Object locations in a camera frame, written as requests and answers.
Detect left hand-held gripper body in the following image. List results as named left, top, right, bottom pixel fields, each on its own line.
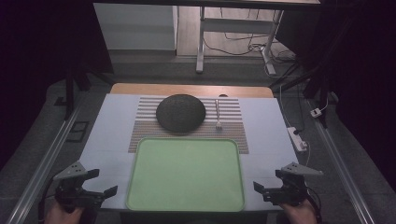
left=52, top=161, right=106, bottom=210

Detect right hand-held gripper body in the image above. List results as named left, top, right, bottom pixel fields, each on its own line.
left=262, top=161, right=325, bottom=207

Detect person's right hand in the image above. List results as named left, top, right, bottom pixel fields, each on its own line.
left=279, top=199, right=318, bottom=224

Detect person's left hand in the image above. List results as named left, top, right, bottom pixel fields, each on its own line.
left=44, top=200, right=86, bottom=224

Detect white power strip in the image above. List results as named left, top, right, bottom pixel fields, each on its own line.
left=286, top=126, right=308, bottom=153

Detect striped woven placemat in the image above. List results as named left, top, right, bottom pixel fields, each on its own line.
left=128, top=96, right=250, bottom=155

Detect green plastic tray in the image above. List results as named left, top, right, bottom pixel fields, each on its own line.
left=125, top=136, right=246, bottom=213

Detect silver metal fork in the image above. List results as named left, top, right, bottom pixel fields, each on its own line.
left=215, top=99, right=223, bottom=131

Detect black stand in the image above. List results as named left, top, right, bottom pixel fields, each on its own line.
left=63, top=60, right=117, bottom=121
left=268, top=18, right=354, bottom=129

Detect dark speckled round plate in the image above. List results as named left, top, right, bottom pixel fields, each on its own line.
left=155, top=93, right=206, bottom=133

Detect white cabinet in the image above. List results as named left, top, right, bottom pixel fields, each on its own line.
left=92, top=3, right=178, bottom=51

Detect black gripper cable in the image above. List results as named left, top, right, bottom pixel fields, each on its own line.
left=305, top=186, right=323, bottom=224
left=37, top=186, right=58, bottom=224

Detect white power strip cable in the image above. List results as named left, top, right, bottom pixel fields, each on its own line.
left=304, top=140, right=313, bottom=168

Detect metal floor rail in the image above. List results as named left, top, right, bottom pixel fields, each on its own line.
left=305, top=98, right=376, bottom=224
left=5, top=101, right=82, bottom=224

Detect black floor cables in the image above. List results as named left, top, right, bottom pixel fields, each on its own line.
left=203, top=7, right=297, bottom=64

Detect white desk frame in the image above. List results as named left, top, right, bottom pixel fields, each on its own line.
left=92, top=0, right=321, bottom=76

